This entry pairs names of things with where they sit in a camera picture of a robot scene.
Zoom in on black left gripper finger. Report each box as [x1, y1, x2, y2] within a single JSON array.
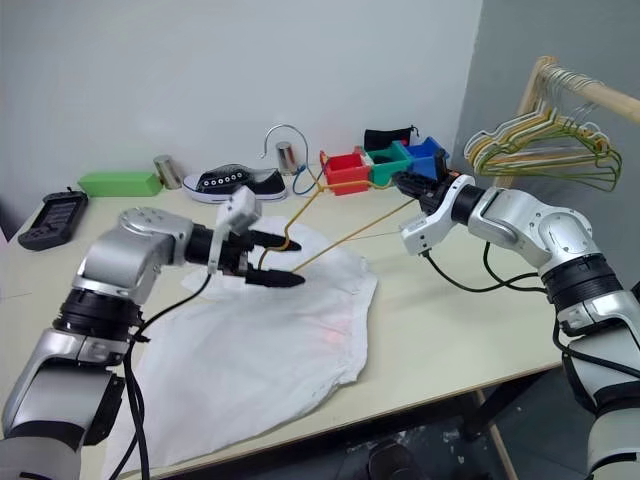
[[244, 270, 307, 290], [249, 230, 303, 251]]

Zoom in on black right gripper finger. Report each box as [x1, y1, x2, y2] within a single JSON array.
[[399, 182, 431, 205], [395, 172, 436, 192]]

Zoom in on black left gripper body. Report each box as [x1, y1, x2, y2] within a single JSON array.
[[218, 229, 257, 282]]

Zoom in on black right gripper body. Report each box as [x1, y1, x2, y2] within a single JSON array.
[[417, 148, 464, 215]]

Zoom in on yellow wire hanger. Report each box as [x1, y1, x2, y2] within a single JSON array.
[[466, 107, 612, 174], [258, 179, 427, 282]]

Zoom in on white shorts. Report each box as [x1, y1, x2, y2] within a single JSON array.
[[101, 214, 380, 477]]

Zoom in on blue plastic bin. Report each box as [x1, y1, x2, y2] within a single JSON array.
[[401, 135, 452, 182]]

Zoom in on green plastic bin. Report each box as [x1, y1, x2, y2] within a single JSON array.
[[366, 140, 415, 187]]

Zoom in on black fabric pouch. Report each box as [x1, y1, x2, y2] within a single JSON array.
[[363, 125, 420, 152]]

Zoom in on black and white sneaker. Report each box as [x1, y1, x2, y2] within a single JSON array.
[[182, 163, 289, 205]]

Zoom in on red plastic bin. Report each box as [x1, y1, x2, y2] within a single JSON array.
[[319, 149, 372, 197]]

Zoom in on silver metal can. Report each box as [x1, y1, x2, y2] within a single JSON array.
[[152, 154, 183, 191], [275, 141, 298, 176]]

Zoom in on bunch of hangers on rack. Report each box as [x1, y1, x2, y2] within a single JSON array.
[[464, 67, 604, 169]]

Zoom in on green rectangular box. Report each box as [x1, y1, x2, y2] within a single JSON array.
[[77, 170, 163, 198]]

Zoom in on black handheld controller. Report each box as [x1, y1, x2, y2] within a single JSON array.
[[17, 188, 90, 252]]

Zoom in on wooden clothes rack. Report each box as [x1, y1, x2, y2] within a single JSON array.
[[476, 55, 640, 480]]

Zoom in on dark rounded shape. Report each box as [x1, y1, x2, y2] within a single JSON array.
[[366, 443, 417, 480]]

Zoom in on dark table leg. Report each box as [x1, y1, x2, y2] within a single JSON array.
[[463, 373, 542, 442]]

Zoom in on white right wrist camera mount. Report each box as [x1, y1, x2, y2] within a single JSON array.
[[399, 174, 477, 257]]

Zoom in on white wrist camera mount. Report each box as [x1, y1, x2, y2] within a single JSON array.
[[207, 186, 263, 274], [399, 174, 477, 257]]

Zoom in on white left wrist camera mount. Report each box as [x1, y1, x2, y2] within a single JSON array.
[[207, 186, 263, 274]]

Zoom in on blue cable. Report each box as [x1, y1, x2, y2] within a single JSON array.
[[291, 161, 322, 196]]

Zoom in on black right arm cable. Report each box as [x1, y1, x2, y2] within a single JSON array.
[[421, 237, 640, 387]]

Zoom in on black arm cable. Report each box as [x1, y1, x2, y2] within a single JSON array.
[[102, 271, 211, 480], [421, 237, 640, 387]]

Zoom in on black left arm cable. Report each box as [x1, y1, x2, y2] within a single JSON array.
[[102, 271, 211, 480]]

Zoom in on green wire hanger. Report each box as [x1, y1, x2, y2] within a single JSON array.
[[478, 122, 624, 194]]

